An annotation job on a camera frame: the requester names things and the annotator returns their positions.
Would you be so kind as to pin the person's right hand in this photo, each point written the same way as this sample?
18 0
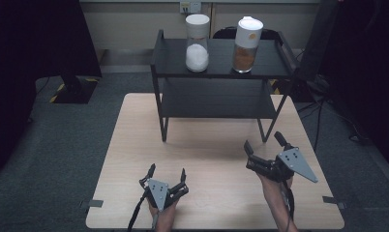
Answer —
271 185

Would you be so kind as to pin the grey tape strip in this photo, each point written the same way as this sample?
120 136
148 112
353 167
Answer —
94 203
333 201

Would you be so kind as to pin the person's left hand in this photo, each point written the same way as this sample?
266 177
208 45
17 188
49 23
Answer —
168 211

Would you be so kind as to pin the white salt jar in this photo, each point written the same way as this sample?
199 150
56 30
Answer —
197 48

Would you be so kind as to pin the dark curtain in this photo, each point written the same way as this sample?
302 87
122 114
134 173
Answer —
370 64
28 64

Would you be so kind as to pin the dark upright panel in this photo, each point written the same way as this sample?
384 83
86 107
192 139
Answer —
320 38

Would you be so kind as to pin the brown spice jar white lid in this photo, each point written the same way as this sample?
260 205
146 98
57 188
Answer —
246 45

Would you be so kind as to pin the black striped stand base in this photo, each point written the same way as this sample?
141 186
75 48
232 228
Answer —
74 92

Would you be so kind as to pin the black two-tier shelf rack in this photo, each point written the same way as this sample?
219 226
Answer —
220 96

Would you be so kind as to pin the white wall outlet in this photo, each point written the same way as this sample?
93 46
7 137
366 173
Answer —
184 7

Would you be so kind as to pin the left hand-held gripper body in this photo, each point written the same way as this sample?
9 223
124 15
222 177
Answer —
158 193

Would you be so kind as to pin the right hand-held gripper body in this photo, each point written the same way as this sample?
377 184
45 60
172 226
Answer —
295 162

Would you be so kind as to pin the black chair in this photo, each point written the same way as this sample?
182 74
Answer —
224 33

